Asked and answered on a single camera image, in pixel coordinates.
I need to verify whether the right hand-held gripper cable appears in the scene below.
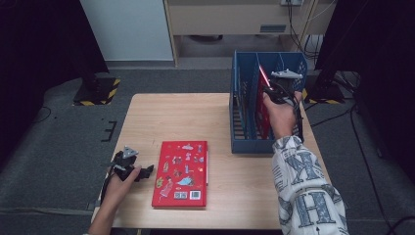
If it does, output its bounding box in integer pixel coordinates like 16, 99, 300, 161
272, 81, 305, 143

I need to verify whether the hand-held gripper cable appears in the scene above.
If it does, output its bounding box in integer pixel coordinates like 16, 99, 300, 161
272, 81, 305, 143
99, 165, 115, 204

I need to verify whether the long black floor cable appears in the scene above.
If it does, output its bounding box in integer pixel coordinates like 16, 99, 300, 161
348, 107, 415, 235

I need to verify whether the blue plastic file rack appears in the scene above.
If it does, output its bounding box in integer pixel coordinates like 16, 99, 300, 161
228, 49, 308, 155

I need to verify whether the person's right hand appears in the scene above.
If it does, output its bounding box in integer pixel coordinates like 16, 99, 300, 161
262, 91, 303, 140

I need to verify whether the beige wooden cabinet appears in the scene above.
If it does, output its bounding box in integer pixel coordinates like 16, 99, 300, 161
162, 0, 337, 68

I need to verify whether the dark curtain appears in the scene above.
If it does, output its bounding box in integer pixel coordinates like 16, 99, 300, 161
314, 0, 415, 184
0, 0, 111, 170

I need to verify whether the left hand-held gripper cable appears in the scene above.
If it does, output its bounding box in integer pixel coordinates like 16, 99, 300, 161
99, 165, 115, 204

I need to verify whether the white panel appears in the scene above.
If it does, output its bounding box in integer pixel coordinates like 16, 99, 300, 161
80, 0, 174, 62

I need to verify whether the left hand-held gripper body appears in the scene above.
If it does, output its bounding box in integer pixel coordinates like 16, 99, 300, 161
110, 145, 142, 183

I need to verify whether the black stand with striped base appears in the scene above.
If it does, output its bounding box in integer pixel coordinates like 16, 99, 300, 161
301, 70, 346, 106
71, 62, 121, 107

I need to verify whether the person's left hand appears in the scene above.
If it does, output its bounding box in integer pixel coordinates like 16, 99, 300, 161
102, 164, 143, 207

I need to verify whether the hanging cable bundle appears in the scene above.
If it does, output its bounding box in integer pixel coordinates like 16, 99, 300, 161
286, 0, 337, 62

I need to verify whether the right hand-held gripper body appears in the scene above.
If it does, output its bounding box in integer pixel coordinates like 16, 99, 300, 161
265, 69, 304, 106

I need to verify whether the red picture book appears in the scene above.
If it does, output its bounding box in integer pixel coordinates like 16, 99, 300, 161
255, 64, 273, 140
151, 140, 208, 209

